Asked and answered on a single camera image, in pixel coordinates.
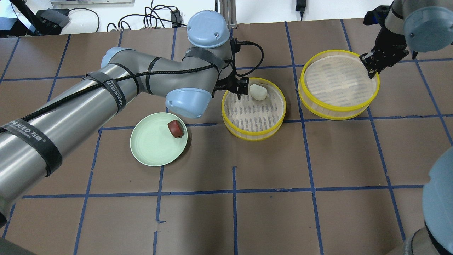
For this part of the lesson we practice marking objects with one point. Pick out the aluminium frame post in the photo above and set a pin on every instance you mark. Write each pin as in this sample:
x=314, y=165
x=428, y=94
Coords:
x=227, y=9

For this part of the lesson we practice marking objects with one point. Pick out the yellow steamer layer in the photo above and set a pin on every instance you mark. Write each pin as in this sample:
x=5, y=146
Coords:
x=335, y=85
x=254, y=120

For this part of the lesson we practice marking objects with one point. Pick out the black power adapter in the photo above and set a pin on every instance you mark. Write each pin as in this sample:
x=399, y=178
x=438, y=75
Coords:
x=176, y=18

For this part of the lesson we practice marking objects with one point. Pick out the light green plate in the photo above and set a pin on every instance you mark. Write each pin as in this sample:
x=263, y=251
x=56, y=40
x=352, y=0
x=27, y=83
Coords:
x=151, y=142

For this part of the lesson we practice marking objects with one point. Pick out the white steamed bun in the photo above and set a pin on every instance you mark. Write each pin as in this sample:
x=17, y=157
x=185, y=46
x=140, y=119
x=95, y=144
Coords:
x=258, y=92

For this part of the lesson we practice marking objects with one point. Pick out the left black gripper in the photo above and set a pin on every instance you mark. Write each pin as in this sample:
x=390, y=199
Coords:
x=241, y=86

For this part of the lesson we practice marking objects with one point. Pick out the black camera stand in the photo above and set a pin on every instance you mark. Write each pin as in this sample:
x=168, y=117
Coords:
x=17, y=20

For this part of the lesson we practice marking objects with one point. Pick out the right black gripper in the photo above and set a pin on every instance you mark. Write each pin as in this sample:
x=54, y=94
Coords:
x=389, y=45

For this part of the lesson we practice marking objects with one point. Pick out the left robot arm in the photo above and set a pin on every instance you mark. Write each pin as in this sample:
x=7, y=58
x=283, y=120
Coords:
x=34, y=146

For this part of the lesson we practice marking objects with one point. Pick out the brown bun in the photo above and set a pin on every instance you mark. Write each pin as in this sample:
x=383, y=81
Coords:
x=176, y=128

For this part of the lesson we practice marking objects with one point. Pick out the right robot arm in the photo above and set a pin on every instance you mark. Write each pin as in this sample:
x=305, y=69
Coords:
x=412, y=27

